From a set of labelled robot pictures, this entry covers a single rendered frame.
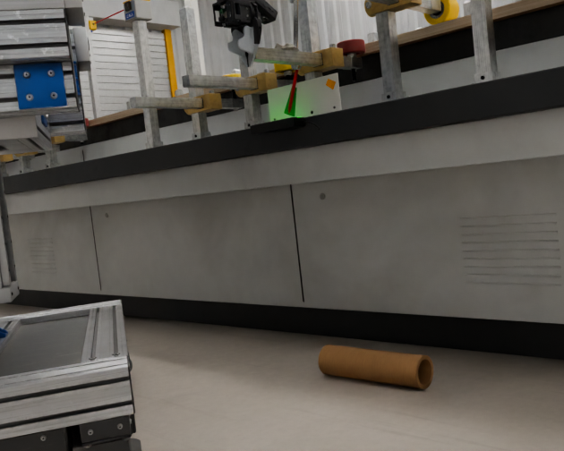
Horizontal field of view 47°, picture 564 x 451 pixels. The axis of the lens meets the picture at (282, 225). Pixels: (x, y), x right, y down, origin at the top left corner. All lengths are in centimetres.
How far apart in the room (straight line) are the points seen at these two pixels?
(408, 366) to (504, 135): 58
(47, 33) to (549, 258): 126
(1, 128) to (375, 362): 101
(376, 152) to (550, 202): 45
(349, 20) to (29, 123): 984
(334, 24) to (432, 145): 969
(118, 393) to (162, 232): 155
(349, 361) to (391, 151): 55
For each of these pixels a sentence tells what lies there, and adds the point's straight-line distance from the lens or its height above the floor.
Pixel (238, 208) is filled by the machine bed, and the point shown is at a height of 45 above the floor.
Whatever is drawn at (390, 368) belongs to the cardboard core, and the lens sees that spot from 165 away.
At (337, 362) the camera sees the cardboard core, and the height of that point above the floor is 5.
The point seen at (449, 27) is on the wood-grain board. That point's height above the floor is 88.
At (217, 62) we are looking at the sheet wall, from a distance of 1234.
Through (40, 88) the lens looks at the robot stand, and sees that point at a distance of 139.
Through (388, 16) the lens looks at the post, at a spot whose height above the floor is 91.
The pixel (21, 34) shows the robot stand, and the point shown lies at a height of 86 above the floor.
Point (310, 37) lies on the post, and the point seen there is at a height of 91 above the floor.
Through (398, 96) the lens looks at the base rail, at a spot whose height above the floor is 71.
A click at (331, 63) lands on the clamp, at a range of 179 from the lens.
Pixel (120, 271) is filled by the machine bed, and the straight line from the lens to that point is 305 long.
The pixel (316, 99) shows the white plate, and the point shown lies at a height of 74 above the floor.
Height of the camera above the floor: 53
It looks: 4 degrees down
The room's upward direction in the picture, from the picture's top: 6 degrees counter-clockwise
